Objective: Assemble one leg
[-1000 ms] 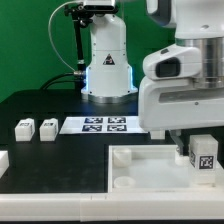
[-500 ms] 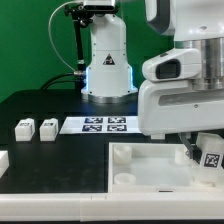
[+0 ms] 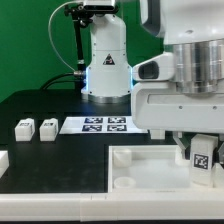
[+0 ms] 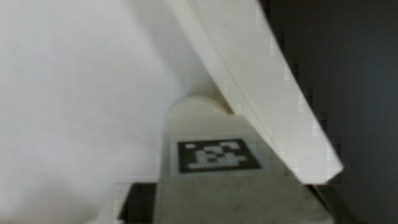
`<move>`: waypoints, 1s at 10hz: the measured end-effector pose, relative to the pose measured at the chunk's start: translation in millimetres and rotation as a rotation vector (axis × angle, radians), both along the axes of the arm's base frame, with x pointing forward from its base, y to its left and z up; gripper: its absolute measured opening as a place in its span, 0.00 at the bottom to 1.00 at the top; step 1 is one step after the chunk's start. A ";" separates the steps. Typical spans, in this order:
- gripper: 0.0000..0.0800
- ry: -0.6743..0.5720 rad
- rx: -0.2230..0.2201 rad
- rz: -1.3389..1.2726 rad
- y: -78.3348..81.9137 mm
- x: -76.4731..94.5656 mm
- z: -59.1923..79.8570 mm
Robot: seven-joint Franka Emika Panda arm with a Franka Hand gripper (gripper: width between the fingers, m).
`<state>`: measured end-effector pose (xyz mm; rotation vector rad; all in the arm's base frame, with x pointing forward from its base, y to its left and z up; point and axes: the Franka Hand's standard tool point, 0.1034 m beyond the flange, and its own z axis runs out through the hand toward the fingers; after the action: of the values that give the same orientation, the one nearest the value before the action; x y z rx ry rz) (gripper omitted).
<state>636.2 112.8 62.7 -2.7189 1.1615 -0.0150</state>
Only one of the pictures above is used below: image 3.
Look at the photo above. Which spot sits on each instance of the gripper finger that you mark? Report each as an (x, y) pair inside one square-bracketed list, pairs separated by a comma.
[(183, 143), (219, 154)]

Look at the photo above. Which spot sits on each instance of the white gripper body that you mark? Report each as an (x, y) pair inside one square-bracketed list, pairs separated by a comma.
[(157, 106)]

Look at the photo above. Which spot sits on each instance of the white square tabletop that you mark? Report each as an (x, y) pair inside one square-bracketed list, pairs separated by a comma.
[(157, 167)]

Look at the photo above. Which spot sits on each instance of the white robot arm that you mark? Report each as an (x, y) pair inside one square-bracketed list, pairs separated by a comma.
[(179, 91)]

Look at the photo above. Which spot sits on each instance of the white marker sheet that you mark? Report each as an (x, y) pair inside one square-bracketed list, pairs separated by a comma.
[(99, 124)]

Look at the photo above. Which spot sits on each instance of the white front fence bar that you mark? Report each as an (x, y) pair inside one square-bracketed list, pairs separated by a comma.
[(196, 205)]

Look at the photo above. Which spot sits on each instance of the white fence bar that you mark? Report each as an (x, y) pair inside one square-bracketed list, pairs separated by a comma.
[(4, 162), (196, 205)]

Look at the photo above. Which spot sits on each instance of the white left fence bar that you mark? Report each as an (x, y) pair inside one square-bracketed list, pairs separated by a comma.
[(4, 162)]

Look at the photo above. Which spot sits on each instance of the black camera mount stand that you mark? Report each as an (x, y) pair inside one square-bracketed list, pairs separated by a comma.
[(81, 19)]

